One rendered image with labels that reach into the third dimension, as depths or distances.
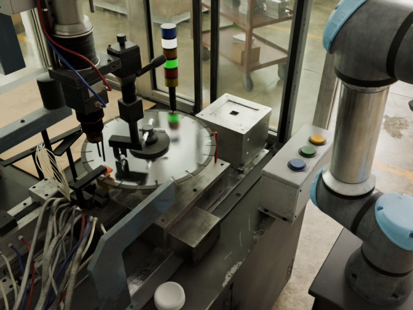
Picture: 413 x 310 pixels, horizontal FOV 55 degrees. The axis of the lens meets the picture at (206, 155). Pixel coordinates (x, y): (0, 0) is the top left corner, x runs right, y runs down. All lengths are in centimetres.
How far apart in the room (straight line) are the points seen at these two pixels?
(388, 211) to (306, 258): 117
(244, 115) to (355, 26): 65
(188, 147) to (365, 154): 44
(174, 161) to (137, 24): 72
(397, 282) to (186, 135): 62
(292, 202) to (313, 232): 109
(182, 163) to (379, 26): 55
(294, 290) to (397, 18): 145
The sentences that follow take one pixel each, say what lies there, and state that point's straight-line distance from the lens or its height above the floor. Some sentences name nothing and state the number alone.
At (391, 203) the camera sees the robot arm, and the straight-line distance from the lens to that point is 93.
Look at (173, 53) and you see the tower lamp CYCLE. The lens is 124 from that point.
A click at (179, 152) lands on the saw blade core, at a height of 95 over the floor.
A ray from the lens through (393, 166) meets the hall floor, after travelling 274.
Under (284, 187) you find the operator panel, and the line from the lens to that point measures 106.
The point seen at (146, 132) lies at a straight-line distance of 102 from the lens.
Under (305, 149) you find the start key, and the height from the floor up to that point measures 91.
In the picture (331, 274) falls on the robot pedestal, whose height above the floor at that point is 75.
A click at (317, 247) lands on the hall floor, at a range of 210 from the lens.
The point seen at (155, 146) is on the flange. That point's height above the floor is 96.
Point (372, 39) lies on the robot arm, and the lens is 68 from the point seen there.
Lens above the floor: 157
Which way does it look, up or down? 38 degrees down
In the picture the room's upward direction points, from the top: straight up
